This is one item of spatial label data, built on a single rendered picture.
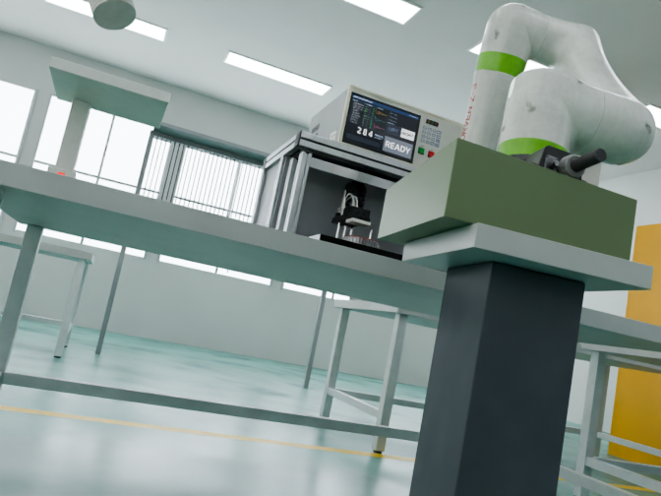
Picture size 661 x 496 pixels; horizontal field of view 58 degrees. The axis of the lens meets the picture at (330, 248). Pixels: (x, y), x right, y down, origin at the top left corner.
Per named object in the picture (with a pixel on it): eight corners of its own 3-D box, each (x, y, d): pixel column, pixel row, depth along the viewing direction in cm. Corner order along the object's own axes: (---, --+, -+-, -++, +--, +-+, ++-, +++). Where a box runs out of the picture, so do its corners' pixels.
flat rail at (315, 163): (475, 216, 200) (477, 207, 200) (304, 164, 179) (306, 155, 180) (473, 216, 201) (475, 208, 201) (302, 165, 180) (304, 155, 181)
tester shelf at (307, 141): (485, 202, 202) (487, 189, 203) (298, 144, 179) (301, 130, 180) (420, 216, 243) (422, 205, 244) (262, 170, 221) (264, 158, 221)
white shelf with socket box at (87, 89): (138, 226, 191) (170, 93, 197) (12, 197, 179) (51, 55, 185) (133, 235, 224) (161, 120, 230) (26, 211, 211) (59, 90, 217)
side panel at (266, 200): (270, 253, 191) (291, 157, 196) (262, 251, 190) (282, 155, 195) (251, 257, 217) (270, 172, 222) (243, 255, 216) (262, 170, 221)
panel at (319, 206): (444, 287, 212) (457, 206, 216) (268, 244, 190) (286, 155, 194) (443, 287, 213) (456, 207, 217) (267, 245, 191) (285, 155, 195)
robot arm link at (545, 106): (593, 170, 107) (608, 76, 111) (512, 146, 105) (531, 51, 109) (556, 189, 120) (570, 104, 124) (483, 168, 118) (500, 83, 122)
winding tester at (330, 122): (455, 181, 202) (465, 124, 204) (338, 145, 187) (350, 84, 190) (401, 197, 238) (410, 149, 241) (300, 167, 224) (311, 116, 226)
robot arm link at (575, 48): (681, 129, 108) (605, 24, 149) (599, 103, 107) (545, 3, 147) (638, 185, 117) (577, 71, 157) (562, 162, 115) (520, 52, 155)
